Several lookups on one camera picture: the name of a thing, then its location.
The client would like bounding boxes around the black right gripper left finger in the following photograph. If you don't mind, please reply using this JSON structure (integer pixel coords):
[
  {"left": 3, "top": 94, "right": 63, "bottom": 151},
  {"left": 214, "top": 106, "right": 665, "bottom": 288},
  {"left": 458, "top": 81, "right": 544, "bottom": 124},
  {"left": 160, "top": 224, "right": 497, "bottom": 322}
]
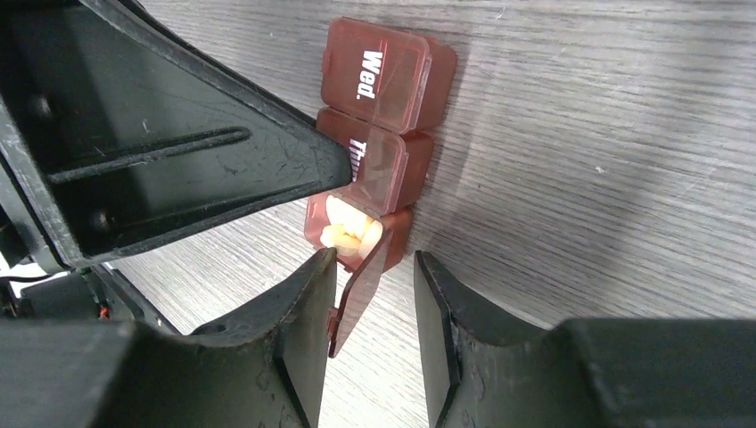
[{"left": 1, "top": 250, "right": 336, "bottom": 427}]

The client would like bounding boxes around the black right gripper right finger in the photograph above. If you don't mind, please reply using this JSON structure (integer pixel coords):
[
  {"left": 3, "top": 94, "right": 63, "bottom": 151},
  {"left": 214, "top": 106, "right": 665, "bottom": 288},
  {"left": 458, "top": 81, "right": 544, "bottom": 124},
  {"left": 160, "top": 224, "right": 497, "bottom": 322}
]
[{"left": 414, "top": 251, "right": 755, "bottom": 427}]

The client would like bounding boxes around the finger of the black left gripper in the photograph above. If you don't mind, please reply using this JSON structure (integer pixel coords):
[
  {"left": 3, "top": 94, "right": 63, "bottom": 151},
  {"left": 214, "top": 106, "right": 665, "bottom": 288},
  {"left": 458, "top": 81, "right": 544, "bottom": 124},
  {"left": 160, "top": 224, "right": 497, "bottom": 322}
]
[{"left": 1, "top": 1, "right": 351, "bottom": 269}]

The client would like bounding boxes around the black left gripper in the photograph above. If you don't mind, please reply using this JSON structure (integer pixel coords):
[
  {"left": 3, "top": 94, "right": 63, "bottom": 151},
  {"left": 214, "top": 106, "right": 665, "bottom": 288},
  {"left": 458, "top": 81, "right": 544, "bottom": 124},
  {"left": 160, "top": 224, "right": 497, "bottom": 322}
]
[{"left": 1, "top": 212, "right": 177, "bottom": 334}]

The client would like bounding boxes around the brown translucent pill container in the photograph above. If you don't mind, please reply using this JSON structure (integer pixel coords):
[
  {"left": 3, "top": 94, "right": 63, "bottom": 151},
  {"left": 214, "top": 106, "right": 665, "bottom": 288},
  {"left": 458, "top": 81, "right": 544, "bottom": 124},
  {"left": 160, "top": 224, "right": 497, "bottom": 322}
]
[{"left": 303, "top": 17, "right": 458, "bottom": 357}]

